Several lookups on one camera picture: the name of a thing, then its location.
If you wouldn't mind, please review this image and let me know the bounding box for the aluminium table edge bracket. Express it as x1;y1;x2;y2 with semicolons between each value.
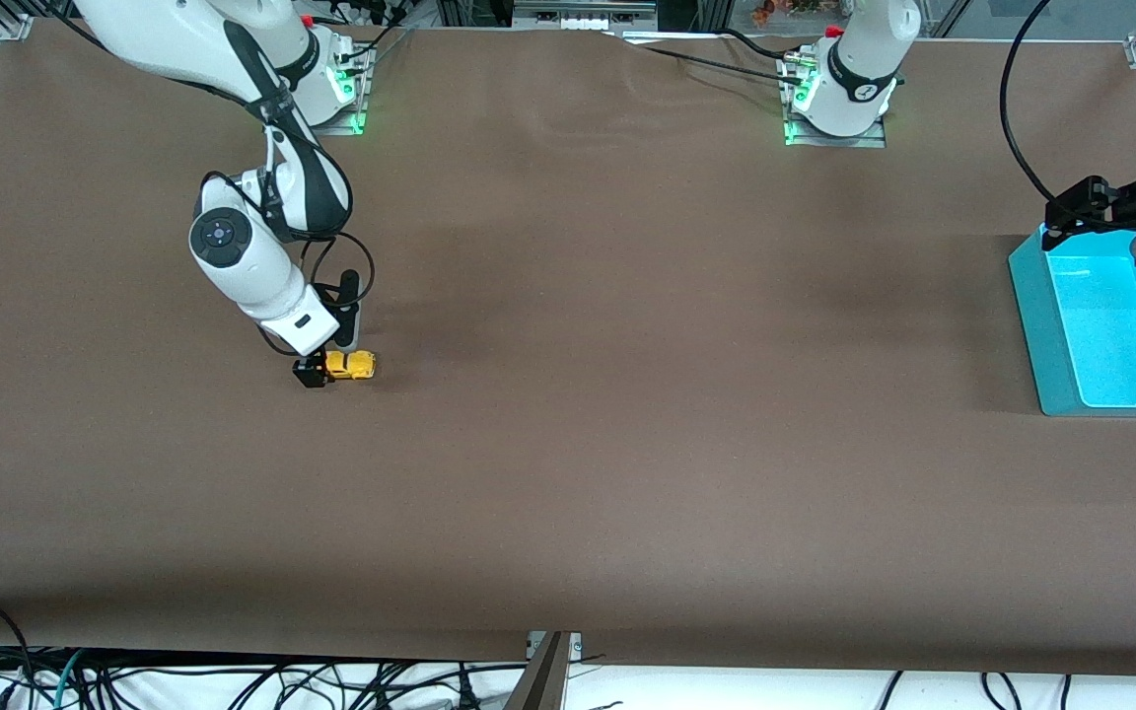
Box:
504;631;584;710

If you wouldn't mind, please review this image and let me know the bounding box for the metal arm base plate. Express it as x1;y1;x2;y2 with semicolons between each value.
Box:
780;49;888;149
310;44;372;136

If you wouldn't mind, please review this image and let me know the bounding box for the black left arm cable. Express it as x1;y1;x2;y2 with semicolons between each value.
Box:
998;0;1067;206

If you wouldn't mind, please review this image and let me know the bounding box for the brown table cover sheet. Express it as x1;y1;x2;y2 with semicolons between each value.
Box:
0;18;1136;676

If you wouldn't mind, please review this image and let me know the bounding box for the teal cable under table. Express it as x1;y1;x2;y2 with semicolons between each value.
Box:
51;649;86;710

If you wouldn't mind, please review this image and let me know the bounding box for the yellow beetle toy car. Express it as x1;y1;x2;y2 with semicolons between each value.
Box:
323;350;378;382

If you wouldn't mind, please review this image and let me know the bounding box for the white background power strip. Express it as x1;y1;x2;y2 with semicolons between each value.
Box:
511;5;660;33

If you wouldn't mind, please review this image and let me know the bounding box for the teal plastic storage bin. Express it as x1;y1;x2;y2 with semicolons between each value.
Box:
1008;222;1136;417

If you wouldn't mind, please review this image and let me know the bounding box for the black cable across cover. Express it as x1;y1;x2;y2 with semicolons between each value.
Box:
615;28;808;88

